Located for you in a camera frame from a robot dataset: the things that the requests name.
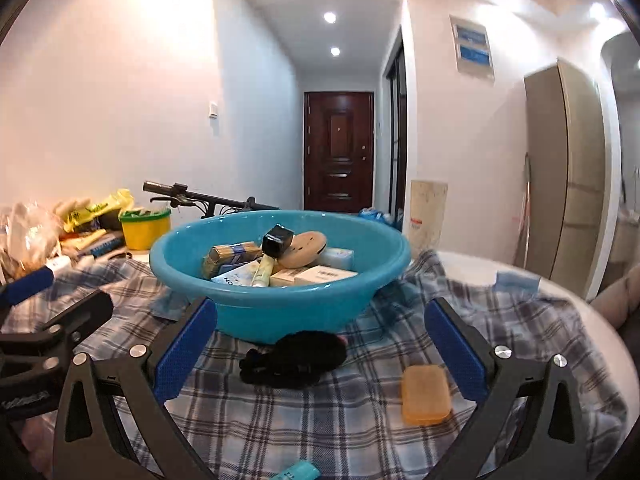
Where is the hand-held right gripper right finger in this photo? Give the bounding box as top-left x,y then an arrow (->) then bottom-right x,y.
424,297 -> 588,480

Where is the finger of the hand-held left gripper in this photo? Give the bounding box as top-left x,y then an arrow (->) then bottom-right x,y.
0,289 -> 115,386
0,266 -> 55,311

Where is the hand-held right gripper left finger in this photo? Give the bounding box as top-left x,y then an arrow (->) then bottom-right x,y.
52,296 -> 218,480

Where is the orange soap bar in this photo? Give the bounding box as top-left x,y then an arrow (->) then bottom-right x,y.
401,364 -> 452,426

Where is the black plush toy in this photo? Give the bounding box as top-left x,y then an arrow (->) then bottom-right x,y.
239,331 -> 349,388

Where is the blue plastic basin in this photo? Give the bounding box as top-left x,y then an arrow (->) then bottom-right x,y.
149,210 -> 413,345

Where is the teal cream tube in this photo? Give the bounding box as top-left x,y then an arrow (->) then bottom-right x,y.
267,460 -> 321,480

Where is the clear plastic bag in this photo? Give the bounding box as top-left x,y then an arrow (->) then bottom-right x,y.
0,202 -> 61,281

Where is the yellow plastic bag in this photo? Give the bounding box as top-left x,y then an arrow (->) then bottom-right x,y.
55,188 -> 135,233

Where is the white and blue box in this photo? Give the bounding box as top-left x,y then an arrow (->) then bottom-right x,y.
210,260 -> 263,288

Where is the yellow container green lid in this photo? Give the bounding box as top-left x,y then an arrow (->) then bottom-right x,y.
118,208 -> 172,252

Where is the gold box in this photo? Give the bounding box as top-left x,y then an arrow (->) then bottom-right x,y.
202,241 -> 263,277

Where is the cream tube black cap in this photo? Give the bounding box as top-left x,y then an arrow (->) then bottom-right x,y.
250,226 -> 295,289

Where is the plaid cloth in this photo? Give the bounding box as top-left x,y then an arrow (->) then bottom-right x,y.
0,249 -> 628,480

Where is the small white box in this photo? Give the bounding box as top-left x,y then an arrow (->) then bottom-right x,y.
269,268 -> 306,288

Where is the beige speckled tumbler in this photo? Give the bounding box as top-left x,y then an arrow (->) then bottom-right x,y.
409,180 -> 449,251

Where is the light blue box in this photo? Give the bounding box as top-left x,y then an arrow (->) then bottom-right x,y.
316,247 -> 355,269

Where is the large white box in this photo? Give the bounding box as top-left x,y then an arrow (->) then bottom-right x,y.
294,265 -> 360,287

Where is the blue bag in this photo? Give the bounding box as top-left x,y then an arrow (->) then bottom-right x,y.
358,206 -> 405,231

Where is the mop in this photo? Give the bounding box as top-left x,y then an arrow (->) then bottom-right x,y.
512,152 -> 531,266

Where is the round beige puff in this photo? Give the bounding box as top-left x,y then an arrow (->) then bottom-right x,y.
277,231 -> 328,269

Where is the beige cushion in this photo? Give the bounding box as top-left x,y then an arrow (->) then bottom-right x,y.
590,265 -> 640,331

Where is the beige refrigerator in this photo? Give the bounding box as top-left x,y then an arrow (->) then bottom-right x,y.
514,57 -> 608,301

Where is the black framed sliding door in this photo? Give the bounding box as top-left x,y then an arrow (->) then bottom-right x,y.
385,30 -> 408,231

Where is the dark red door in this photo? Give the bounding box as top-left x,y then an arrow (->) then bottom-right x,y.
303,91 -> 375,212

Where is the bicycle handlebar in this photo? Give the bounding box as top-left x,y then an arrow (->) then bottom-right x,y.
143,180 -> 281,220

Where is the grey wall panel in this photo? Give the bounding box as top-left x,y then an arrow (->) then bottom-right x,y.
449,14 -> 496,82

